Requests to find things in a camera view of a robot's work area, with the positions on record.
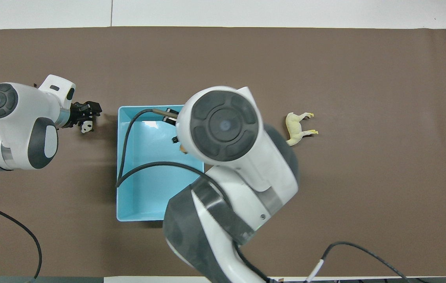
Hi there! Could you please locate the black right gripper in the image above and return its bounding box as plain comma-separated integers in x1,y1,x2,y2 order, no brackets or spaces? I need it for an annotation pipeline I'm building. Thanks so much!
165,115,180,143

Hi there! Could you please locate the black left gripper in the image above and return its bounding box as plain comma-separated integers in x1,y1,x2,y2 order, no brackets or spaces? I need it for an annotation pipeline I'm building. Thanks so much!
68,101,102,128

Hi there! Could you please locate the cream horse toy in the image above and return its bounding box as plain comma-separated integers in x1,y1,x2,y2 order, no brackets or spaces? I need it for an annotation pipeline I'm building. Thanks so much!
285,112,319,147

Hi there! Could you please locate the light blue storage box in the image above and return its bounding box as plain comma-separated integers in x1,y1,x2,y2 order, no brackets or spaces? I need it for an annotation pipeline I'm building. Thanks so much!
117,105,206,222

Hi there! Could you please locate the brown table mat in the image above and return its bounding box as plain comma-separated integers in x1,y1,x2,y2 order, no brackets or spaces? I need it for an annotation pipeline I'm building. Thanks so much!
0,27,446,277

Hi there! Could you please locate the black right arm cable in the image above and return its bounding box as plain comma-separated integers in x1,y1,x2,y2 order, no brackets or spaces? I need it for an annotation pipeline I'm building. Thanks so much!
116,109,416,283

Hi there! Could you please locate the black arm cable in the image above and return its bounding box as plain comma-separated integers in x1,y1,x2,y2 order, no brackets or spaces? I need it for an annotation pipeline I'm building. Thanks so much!
116,109,416,283
0,200,43,281

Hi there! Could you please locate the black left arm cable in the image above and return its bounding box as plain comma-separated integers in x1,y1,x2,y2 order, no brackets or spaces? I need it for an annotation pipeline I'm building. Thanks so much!
0,200,43,281

